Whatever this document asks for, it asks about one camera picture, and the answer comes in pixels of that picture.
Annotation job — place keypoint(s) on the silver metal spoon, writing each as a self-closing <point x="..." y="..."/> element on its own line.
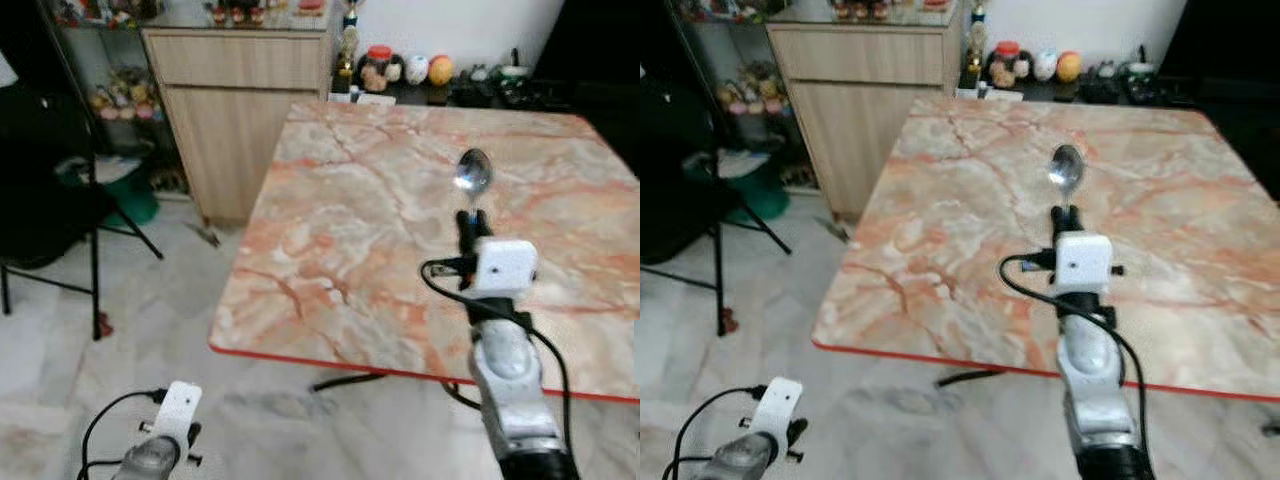
<point x="1067" y="168"/>
<point x="473" y="173"/>

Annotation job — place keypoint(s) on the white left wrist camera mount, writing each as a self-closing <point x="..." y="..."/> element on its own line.
<point x="176" y="410"/>
<point x="776" y="405"/>

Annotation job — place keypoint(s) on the green plastic basin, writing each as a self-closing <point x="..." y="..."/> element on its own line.
<point x="135" y="195"/>
<point x="765" y="192"/>

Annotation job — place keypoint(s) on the white egg ornament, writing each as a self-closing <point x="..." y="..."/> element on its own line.
<point x="1045" y="65"/>
<point x="416" y="70"/>

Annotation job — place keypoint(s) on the black screen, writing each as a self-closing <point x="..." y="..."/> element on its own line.
<point x="1225" y="45"/>
<point x="590" y="50"/>

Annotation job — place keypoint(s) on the orange egg ornament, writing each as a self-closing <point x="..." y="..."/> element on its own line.
<point x="441" y="70"/>
<point x="1069" y="67"/>

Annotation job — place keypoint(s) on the light wooden cabinet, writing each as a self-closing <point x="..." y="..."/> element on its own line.
<point x="850" y="130"/>
<point x="235" y="130"/>

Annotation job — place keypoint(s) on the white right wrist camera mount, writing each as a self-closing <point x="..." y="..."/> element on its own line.
<point x="1085" y="264"/>
<point x="505" y="268"/>

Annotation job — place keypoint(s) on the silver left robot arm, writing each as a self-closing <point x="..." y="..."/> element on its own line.
<point x="150" y="462"/>
<point x="738" y="462"/>

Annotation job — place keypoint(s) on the white green bowl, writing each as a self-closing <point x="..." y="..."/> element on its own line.
<point x="1140" y="70"/>
<point x="515" y="74"/>

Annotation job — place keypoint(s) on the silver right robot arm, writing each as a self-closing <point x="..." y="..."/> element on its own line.
<point x="1094" y="385"/>
<point x="512" y="380"/>

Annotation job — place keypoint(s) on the glass shelf with figurines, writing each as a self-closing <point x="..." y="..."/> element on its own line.
<point x="120" y="100"/>
<point x="745" y="95"/>

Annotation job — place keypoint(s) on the tall dark bottle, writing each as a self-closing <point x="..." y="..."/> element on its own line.
<point x="347" y="55"/>
<point x="975" y="50"/>

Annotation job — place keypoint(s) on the small white box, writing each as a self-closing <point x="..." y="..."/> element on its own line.
<point x="375" y="99"/>
<point x="1000" y="95"/>

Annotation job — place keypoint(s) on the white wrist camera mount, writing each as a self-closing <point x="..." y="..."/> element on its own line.
<point x="176" y="410"/>
<point x="776" y="405"/>
<point x="1085" y="264"/>
<point x="505" y="268"/>

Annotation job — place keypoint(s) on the marble table with red edge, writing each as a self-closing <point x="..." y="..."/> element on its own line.
<point x="350" y="230"/>
<point x="950" y="230"/>

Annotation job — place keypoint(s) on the black folding chair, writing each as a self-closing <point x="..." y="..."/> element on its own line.
<point x="680" y="210"/>
<point x="40" y="200"/>

